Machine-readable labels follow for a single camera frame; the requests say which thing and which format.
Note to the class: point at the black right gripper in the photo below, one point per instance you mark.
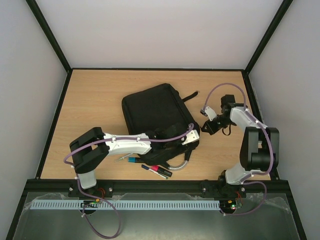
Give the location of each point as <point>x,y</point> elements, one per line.
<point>212,124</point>

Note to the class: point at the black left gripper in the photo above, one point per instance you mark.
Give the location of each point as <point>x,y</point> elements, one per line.
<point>185,149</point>

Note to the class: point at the pink cap highlighter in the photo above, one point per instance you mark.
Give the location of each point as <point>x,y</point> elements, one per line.
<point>161,170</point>

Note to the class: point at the blue cap whiteboard marker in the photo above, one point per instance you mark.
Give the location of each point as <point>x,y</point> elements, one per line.
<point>153,171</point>

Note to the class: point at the blue cap highlighter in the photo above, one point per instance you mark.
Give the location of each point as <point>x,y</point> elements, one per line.
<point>135,160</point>

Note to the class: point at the black backpack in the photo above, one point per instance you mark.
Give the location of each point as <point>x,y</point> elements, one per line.
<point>157,109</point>

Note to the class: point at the silver green tip pen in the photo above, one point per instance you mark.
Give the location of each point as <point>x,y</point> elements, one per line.
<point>122,158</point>

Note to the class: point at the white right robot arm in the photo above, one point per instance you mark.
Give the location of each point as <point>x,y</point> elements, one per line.
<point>260,143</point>

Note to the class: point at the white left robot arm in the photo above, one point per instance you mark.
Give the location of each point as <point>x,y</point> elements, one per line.
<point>91,148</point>

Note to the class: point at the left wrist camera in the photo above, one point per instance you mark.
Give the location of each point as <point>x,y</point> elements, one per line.
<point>191,137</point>

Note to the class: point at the light blue slotted cable duct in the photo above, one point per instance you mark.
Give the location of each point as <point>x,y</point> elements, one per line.
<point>153,205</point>

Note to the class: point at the black aluminium mounting rail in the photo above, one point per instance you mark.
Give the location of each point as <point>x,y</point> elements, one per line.
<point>108,188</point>

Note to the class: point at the black cage frame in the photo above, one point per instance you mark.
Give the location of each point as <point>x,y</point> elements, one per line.
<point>275,184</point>

